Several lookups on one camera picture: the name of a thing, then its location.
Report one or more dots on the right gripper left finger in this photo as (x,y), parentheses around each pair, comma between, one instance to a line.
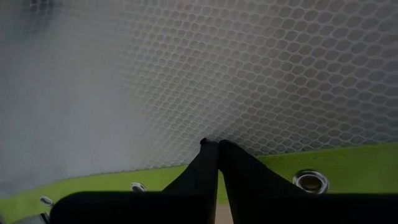
(202,174)

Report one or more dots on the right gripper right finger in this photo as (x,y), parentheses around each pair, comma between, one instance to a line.
(245,177)

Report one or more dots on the white and yellow pouch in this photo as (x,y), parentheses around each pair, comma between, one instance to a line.
(186,77)

